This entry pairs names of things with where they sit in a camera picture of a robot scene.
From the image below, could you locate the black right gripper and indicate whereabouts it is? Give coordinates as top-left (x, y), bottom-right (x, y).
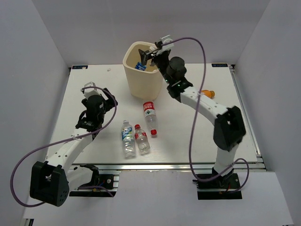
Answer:
top-left (139, 49), bottom-right (172, 85)

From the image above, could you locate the crushed blue label bottle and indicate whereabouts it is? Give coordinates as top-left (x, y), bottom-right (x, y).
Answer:
top-left (135, 62), bottom-right (147, 71)

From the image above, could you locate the green white label bottle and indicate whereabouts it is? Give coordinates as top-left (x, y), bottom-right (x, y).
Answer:
top-left (121, 120), bottom-right (136, 159)

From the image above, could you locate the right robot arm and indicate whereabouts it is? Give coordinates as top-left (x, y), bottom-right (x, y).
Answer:
top-left (138, 49), bottom-right (246, 188)

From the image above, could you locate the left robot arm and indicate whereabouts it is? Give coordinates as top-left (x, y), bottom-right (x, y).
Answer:
top-left (30, 85), bottom-right (118, 207)

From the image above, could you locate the beige plastic bin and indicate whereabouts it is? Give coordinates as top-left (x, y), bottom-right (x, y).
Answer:
top-left (123, 41), bottom-right (163, 100)

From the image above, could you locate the large red label bottle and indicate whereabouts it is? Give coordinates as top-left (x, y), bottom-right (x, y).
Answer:
top-left (143, 101), bottom-right (158, 137)

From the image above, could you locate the small red cap bottle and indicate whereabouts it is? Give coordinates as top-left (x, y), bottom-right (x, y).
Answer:
top-left (135, 124), bottom-right (151, 155)

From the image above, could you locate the orange juice bottle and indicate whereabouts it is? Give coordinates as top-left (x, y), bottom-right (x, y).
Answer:
top-left (201, 90), bottom-right (215, 99)

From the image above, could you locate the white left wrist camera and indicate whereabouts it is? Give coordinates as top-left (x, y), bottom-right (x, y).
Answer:
top-left (80, 81), bottom-right (100, 99)

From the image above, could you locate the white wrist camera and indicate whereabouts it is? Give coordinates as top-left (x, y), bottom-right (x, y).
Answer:
top-left (80, 81), bottom-right (100, 99)
top-left (155, 35), bottom-right (174, 55)

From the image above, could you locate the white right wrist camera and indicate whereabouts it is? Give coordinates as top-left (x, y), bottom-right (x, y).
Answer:
top-left (155, 35), bottom-right (174, 55)

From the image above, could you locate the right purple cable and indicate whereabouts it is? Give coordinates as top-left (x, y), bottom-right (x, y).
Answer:
top-left (162, 36), bottom-right (250, 194)

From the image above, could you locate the purple cable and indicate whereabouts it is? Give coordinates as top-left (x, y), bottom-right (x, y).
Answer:
top-left (162, 36), bottom-right (250, 194)
top-left (9, 86), bottom-right (118, 208)

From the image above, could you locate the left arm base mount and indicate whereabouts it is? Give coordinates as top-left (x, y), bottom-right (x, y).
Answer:
top-left (67, 164), bottom-right (119, 197)

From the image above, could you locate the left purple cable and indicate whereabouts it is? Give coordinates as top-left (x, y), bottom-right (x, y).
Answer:
top-left (9, 86), bottom-right (118, 208)

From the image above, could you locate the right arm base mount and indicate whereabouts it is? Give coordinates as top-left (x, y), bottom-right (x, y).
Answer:
top-left (192, 173), bottom-right (242, 200)

